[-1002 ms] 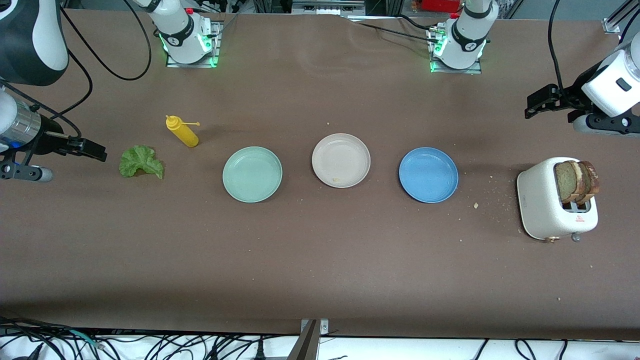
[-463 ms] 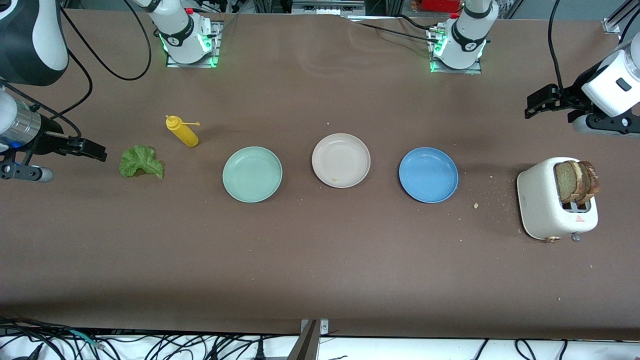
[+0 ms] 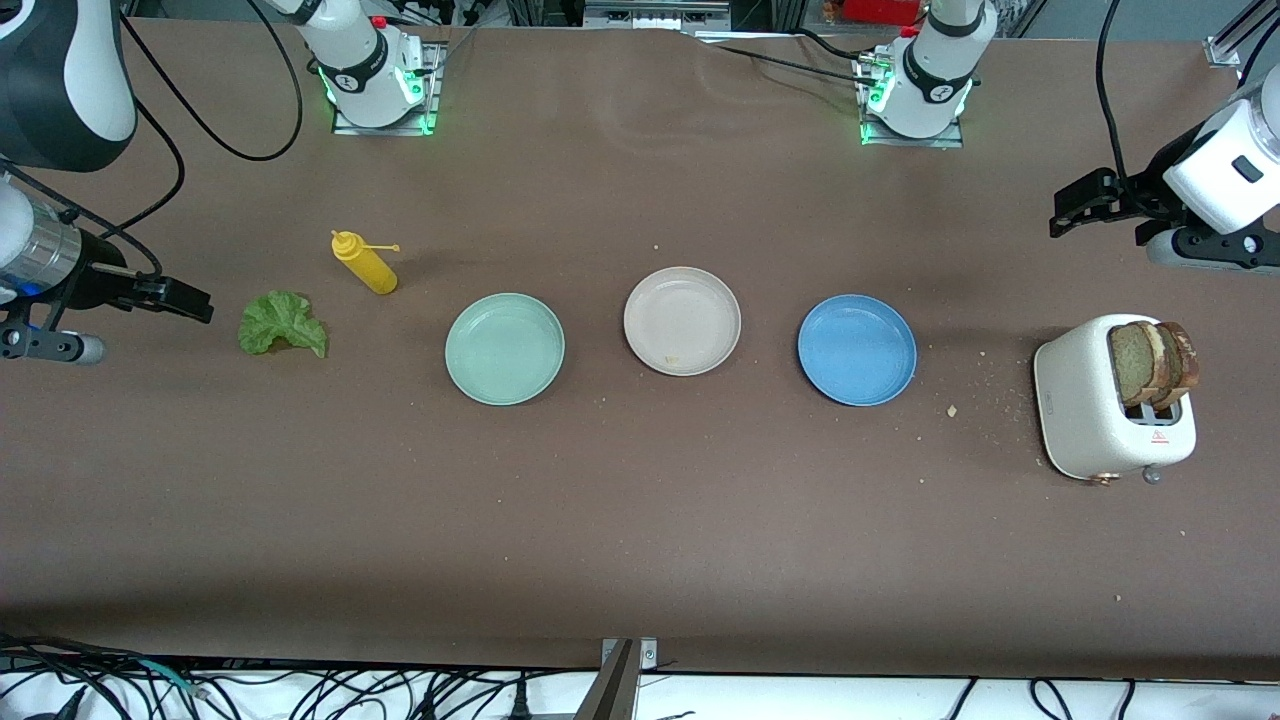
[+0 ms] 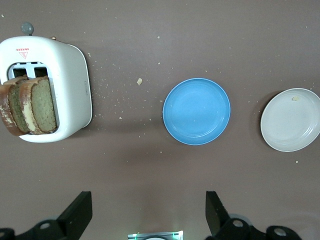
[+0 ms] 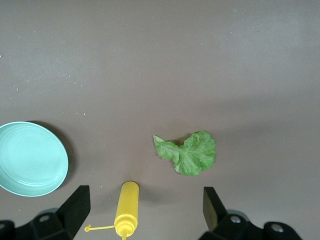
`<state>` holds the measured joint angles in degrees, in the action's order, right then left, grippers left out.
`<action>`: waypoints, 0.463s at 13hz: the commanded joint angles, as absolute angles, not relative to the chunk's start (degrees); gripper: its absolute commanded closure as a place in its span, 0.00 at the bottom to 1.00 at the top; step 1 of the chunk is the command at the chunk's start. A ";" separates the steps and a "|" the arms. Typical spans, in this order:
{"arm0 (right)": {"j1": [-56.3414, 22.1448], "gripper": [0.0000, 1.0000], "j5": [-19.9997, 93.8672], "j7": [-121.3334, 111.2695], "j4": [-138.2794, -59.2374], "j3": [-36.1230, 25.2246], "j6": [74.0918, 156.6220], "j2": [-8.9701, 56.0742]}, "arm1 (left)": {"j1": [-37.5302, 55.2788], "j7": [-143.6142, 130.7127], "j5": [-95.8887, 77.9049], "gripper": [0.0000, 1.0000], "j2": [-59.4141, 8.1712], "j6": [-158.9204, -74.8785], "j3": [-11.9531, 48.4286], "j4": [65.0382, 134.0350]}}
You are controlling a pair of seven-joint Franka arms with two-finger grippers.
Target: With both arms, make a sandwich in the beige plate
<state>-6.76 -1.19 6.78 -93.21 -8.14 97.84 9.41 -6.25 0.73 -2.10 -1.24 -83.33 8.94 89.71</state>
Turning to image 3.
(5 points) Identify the brown bread slice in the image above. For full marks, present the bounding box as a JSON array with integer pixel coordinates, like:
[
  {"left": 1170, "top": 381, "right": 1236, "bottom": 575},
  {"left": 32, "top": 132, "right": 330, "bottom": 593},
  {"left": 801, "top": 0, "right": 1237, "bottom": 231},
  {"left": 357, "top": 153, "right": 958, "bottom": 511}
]
[{"left": 1108, "top": 320, "right": 1173, "bottom": 409}]

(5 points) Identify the yellow mustard squeeze bottle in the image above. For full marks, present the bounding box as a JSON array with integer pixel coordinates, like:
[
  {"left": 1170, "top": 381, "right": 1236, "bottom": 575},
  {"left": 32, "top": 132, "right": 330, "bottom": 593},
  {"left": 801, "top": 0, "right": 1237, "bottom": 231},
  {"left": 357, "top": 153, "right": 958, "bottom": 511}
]
[{"left": 331, "top": 229, "right": 401, "bottom": 296}]

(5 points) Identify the blue plate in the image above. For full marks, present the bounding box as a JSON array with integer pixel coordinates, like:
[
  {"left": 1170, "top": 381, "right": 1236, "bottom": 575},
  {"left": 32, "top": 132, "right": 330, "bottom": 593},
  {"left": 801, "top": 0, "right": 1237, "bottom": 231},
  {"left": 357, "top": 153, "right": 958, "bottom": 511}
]
[{"left": 797, "top": 294, "right": 918, "bottom": 407}]

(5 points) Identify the mint green plate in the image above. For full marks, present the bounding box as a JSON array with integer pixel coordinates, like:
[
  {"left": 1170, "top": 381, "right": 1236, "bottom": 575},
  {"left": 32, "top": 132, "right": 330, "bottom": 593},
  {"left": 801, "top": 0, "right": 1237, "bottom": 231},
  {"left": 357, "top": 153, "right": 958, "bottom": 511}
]
[{"left": 445, "top": 292, "right": 566, "bottom": 407}]

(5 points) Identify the beige plate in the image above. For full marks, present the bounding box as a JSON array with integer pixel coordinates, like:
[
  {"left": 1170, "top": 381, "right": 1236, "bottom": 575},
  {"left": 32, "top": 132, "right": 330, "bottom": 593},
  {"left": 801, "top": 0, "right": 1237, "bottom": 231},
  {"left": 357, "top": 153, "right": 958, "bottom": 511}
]
[{"left": 623, "top": 266, "right": 743, "bottom": 377}]

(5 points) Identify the green lettuce leaf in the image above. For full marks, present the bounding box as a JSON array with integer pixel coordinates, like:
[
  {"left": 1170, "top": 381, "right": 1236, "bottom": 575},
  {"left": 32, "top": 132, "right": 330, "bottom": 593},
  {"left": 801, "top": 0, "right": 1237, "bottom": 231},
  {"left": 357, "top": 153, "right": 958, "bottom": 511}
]
[{"left": 238, "top": 290, "right": 329, "bottom": 359}]

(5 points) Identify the aluminium profile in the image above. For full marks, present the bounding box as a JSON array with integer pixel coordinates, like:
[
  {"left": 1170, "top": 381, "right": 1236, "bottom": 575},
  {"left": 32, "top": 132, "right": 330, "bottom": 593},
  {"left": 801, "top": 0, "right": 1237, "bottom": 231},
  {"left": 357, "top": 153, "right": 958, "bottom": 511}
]
[{"left": 1205, "top": 0, "right": 1280, "bottom": 69}]

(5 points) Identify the brown bread slice speckled crust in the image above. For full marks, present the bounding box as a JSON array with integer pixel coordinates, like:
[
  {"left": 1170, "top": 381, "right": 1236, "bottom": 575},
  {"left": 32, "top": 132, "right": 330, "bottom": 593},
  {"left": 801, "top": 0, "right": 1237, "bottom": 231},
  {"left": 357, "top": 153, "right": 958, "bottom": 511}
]
[{"left": 1150, "top": 320, "right": 1201, "bottom": 411}]

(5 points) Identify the white toaster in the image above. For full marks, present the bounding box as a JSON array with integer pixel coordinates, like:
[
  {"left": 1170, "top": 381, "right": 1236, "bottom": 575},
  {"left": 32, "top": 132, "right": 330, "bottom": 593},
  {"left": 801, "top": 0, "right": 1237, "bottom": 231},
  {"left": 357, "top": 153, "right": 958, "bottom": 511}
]
[{"left": 1033, "top": 314, "right": 1198, "bottom": 486}]

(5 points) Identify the red object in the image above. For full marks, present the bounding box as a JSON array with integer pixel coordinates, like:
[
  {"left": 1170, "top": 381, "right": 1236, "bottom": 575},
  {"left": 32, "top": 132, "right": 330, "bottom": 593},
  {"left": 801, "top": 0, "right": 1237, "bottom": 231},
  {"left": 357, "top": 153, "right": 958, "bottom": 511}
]
[{"left": 840, "top": 0, "right": 933, "bottom": 26}]

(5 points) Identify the grey box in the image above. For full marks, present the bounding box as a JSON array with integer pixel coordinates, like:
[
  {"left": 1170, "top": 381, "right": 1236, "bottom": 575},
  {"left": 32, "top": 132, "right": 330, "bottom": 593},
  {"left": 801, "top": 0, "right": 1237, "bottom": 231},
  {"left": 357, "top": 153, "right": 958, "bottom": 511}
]
[{"left": 583, "top": 0, "right": 733, "bottom": 31}]

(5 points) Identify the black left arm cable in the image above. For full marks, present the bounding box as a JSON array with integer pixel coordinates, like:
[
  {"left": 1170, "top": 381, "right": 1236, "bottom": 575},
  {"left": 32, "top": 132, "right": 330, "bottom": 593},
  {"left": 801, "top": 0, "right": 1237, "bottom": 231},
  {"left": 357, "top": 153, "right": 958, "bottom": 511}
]
[{"left": 1095, "top": 0, "right": 1136, "bottom": 191}]

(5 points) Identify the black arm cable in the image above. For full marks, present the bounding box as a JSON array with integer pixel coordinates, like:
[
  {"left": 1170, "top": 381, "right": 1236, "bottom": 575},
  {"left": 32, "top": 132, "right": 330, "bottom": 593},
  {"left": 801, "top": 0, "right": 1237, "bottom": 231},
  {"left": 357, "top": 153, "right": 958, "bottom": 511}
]
[
  {"left": 1095, "top": 0, "right": 1136, "bottom": 191},
  {"left": 118, "top": 0, "right": 304, "bottom": 163}
]

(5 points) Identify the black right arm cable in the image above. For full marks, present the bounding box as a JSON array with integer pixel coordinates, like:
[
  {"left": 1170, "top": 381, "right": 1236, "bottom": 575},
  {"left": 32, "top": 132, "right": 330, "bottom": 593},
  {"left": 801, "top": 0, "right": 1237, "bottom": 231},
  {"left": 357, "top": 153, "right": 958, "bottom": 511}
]
[{"left": 118, "top": 0, "right": 304, "bottom": 163}]

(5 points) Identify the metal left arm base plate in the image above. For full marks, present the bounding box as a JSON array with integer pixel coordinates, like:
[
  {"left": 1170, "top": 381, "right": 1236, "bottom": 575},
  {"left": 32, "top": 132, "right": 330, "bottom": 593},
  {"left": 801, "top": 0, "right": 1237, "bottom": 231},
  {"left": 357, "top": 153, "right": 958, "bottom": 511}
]
[{"left": 858, "top": 52, "right": 964, "bottom": 149}]

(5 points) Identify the black base cable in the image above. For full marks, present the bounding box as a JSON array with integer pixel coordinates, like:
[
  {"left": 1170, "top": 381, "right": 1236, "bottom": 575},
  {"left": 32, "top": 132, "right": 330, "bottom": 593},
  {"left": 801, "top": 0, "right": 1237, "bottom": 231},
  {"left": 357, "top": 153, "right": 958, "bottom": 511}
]
[{"left": 690, "top": 28, "right": 883, "bottom": 89}]

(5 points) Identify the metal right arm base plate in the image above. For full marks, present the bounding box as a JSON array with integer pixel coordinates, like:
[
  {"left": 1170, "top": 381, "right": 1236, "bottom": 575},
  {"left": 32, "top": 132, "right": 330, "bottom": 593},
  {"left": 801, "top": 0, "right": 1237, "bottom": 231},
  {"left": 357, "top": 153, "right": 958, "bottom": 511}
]
[{"left": 332, "top": 40, "right": 447, "bottom": 137}]

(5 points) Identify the teal cable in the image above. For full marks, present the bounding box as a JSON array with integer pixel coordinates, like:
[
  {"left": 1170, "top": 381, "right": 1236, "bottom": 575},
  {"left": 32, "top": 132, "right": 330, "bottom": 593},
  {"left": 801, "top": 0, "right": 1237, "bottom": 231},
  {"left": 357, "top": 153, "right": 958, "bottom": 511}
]
[{"left": 140, "top": 658, "right": 206, "bottom": 698}]

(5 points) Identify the metal bracket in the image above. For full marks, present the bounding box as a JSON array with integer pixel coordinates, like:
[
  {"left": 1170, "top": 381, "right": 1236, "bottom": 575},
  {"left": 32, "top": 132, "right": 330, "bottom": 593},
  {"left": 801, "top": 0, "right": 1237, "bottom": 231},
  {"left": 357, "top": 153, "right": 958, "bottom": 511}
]
[{"left": 573, "top": 637, "right": 661, "bottom": 720}]

